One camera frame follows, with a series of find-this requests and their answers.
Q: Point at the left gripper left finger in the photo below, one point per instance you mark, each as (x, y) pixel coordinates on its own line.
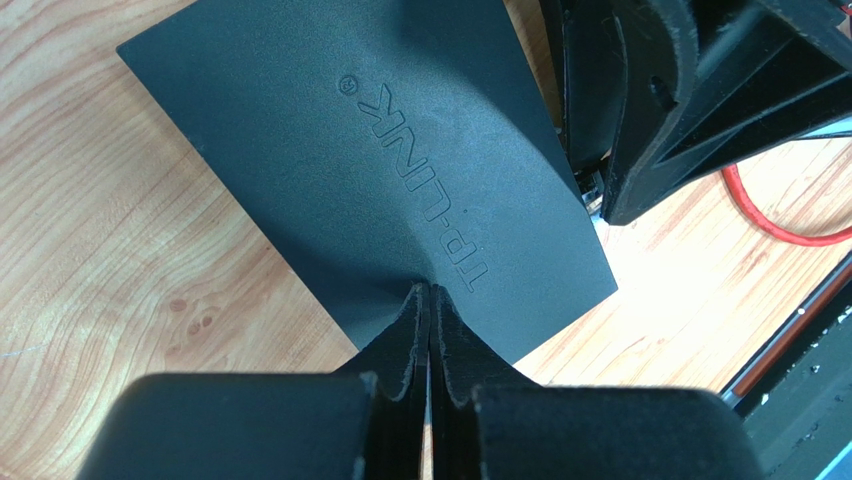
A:
(362, 421)

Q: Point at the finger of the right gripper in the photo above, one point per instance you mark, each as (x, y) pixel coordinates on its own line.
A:
(588, 56)
(710, 83)

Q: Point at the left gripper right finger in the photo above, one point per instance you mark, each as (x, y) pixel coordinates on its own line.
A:
(489, 421)

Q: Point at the black network switch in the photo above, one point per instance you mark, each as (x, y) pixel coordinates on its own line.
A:
(381, 144)

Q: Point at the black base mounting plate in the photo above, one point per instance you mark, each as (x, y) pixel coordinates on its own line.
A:
(794, 394)

